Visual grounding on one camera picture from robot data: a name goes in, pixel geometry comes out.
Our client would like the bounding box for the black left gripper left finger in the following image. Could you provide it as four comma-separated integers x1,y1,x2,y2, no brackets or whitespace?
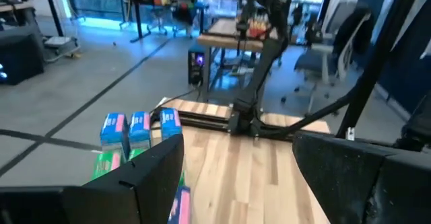
0,133,185,224

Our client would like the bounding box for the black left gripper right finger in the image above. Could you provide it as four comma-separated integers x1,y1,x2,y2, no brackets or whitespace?
292,131,431,224

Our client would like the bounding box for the dark blue cereal box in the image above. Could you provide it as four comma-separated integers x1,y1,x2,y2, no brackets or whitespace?
167,186,192,224

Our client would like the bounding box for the light blue cereal box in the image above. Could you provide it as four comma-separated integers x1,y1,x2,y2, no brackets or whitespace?
160,108,183,141
100,112,129,153
129,111,152,150

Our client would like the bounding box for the grey office chair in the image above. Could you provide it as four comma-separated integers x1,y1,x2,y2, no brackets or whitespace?
281,5,374,114

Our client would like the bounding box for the black computer tower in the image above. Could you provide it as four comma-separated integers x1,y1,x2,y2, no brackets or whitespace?
187,47,206,85

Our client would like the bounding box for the black jacket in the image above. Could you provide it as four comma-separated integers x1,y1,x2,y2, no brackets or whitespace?
333,7,374,57

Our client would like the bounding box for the wooden background table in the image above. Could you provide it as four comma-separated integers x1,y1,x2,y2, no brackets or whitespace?
197,17,280,100

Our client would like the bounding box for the black floor cabinet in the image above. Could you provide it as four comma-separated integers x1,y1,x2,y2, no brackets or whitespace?
0,25,44,85

